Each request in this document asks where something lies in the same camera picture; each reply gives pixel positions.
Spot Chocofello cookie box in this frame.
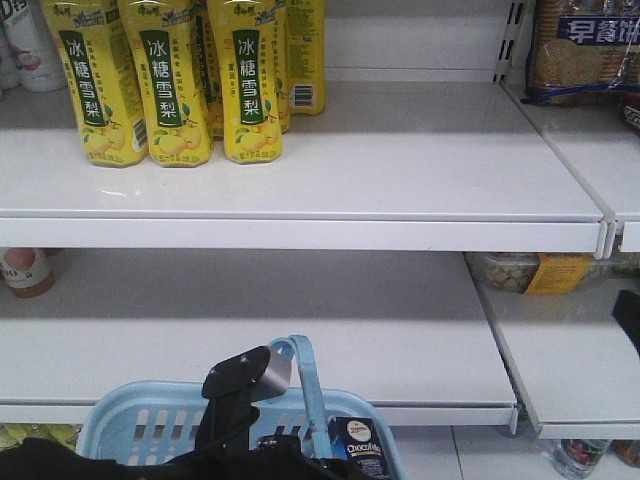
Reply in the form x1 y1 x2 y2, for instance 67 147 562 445
329 416 386 468

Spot yellow pear drink bottle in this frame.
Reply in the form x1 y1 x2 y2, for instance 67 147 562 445
41 1 148 168
118 1 213 168
207 0 282 165
276 0 327 115

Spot clear tub of snacks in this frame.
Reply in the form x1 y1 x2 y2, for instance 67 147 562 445
464 252 614 295

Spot yellow pear drink bottle middle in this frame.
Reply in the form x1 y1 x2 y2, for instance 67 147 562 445
118 1 213 168

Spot yellow pear drink bottle back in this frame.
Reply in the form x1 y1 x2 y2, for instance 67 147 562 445
276 0 327 115

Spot light blue shopping basket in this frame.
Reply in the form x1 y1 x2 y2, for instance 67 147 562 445
77 335 406 479

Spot breakfast biscuit package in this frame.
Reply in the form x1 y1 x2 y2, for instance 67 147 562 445
526 1 639 105

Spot white supermarket shelf unit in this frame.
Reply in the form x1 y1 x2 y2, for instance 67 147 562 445
1 1 639 438

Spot yellow pear drink bottle left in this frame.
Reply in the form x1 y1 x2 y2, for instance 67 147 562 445
41 1 148 168

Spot yellow pear drink bottle right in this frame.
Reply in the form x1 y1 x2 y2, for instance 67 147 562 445
207 0 282 165

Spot peach drink bottle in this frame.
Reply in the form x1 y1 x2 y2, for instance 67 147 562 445
1 247 55 298

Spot bottle on bottom shelf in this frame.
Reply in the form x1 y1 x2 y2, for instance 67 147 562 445
551 439 612 479

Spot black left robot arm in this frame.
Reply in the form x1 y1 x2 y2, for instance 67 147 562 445
1 346 367 479

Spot yellow green snack bags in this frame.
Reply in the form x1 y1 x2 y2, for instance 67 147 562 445
1 423 82 453

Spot white lychee drink bottle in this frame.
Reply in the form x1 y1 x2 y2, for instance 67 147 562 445
1 0 67 93

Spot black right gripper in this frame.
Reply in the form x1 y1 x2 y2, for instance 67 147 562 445
612 289 640 353

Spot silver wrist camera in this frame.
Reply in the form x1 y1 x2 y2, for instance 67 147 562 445
250 347 292 402

